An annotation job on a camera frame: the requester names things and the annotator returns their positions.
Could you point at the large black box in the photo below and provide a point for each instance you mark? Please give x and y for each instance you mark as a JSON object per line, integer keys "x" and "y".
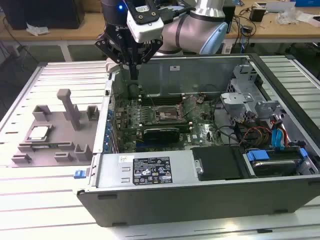
{"x": 50, "y": 15}

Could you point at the CPU socket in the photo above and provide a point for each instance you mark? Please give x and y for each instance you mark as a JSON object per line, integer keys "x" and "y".
{"x": 170, "y": 112}

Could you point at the silver power supply unit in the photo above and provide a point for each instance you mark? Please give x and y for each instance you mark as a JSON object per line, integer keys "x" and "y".
{"x": 112, "y": 172}

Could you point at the small white handwritten sticker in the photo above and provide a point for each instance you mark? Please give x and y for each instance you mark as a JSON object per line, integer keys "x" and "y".
{"x": 123, "y": 158}

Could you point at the crumpled clear plastic bag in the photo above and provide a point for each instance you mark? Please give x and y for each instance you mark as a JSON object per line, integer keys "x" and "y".
{"x": 287, "y": 16}

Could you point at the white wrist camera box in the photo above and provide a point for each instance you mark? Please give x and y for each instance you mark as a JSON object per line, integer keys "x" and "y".
{"x": 147, "y": 27}

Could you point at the wooden desk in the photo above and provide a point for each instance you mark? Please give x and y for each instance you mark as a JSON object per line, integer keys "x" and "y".
{"x": 75, "y": 32}

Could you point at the coin cell battery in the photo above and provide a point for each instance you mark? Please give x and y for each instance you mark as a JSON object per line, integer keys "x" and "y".
{"x": 200, "y": 100}

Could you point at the silver CPU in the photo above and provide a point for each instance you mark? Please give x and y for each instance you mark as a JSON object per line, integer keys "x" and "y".
{"x": 38, "y": 133}

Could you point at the small white case sticker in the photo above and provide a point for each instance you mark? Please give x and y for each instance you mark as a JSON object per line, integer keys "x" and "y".
{"x": 174, "y": 68}

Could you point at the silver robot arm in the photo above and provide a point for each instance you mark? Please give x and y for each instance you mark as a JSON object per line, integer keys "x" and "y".
{"x": 190, "y": 30}

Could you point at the blue case latch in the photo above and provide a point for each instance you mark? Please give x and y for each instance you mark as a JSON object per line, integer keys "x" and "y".
{"x": 79, "y": 174}

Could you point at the silver metal drive cage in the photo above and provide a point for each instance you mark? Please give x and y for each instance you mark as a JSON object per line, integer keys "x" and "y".
{"x": 240, "y": 100}

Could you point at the hard disk in blue carrier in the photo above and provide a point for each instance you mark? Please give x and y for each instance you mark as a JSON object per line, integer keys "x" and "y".
{"x": 272, "y": 166}

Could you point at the black open PC case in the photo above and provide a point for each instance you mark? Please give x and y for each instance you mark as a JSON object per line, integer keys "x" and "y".
{"x": 200, "y": 205}

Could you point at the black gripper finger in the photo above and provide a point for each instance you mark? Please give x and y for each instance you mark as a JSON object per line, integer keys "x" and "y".
{"x": 151, "y": 51}
{"x": 110, "y": 46}

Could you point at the black RAM stick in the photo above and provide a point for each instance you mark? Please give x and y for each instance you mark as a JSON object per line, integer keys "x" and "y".
{"x": 162, "y": 96}
{"x": 165, "y": 124}

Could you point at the green motherboard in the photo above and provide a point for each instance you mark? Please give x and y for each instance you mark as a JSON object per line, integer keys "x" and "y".
{"x": 202, "y": 117}

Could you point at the white paper sheet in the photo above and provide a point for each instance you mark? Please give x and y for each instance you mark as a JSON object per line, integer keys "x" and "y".
{"x": 308, "y": 19}

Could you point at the black power supply label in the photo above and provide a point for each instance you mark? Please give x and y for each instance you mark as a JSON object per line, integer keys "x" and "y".
{"x": 151, "y": 171}

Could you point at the grey parts rack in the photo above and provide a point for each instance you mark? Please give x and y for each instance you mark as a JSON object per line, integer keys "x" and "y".
{"x": 62, "y": 135}

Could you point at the silver bay cover latch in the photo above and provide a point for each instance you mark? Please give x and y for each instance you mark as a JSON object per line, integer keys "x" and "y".
{"x": 198, "y": 166}

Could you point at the small black box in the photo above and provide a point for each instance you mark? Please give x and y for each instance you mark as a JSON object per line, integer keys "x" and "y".
{"x": 257, "y": 14}

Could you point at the black cylindrical part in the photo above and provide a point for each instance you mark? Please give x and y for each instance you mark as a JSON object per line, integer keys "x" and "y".
{"x": 133, "y": 91}

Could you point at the black drive bay cover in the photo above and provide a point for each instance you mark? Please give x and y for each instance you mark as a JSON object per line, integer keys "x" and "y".
{"x": 217, "y": 162}

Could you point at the black graphics card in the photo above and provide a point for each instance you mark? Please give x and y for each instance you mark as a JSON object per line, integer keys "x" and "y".
{"x": 161, "y": 136}

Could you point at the crumpled white paper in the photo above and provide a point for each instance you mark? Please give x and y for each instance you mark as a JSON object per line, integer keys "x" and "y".
{"x": 37, "y": 28}

